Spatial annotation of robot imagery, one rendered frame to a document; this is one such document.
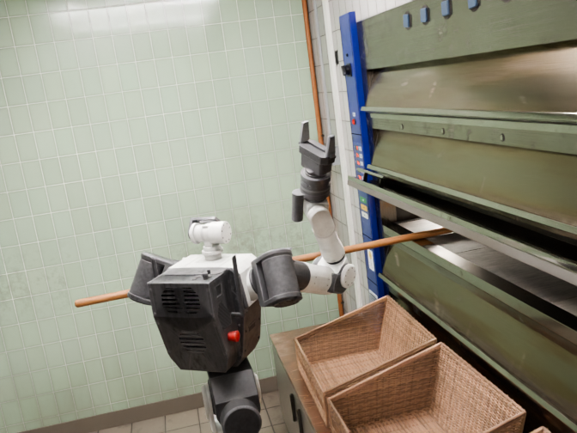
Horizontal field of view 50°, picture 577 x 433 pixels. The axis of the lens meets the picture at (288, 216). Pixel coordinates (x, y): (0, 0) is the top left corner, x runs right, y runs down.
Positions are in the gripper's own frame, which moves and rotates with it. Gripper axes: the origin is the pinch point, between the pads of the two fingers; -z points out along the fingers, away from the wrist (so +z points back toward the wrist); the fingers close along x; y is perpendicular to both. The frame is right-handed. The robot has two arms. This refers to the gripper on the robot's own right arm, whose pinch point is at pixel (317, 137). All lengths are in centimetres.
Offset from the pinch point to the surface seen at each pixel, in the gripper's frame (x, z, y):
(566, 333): -71, 36, 25
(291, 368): 37, 144, 26
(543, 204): -53, 7, 30
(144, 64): 189, 45, 45
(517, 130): -37, -5, 39
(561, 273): -71, 5, 6
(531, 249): -61, 8, 12
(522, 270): -41, 50, 57
